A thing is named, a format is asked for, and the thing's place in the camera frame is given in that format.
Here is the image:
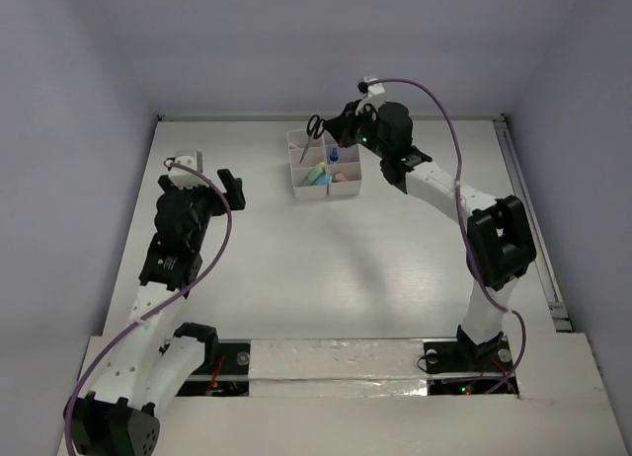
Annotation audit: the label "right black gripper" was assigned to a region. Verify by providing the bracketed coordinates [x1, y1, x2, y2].
[322, 99, 390, 159]

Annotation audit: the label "white organizer tray right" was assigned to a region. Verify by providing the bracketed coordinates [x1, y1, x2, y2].
[323, 133, 362, 198]

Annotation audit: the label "black handled scissors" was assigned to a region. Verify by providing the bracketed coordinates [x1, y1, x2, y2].
[299, 114, 325, 163]

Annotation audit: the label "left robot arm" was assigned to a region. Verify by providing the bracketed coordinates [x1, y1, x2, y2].
[63, 158, 246, 455]

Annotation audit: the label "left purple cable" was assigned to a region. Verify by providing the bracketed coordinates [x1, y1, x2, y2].
[62, 162, 233, 455]

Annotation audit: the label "pink white correction tape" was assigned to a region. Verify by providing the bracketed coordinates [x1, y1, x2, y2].
[332, 173, 348, 183]

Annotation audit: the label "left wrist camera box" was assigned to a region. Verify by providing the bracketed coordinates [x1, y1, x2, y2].
[164, 150, 205, 190]

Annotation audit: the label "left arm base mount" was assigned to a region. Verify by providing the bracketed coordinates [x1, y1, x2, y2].
[187, 340, 251, 397]

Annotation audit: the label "light blue marker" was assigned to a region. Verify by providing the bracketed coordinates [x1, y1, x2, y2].
[313, 174, 331, 186]

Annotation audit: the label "green clear highlighter marker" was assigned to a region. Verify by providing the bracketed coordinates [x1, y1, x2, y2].
[301, 166, 325, 187]

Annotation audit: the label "white organizer tray left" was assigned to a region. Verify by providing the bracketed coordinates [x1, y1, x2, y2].
[286, 129, 328, 201]

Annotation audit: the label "white organizer tray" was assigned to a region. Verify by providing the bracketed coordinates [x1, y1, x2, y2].
[323, 133, 362, 198]
[286, 129, 328, 201]

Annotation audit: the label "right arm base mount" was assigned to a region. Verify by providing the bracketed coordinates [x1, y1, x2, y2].
[417, 340, 518, 396]

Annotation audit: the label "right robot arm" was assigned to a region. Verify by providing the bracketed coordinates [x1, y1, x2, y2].
[317, 101, 536, 374]

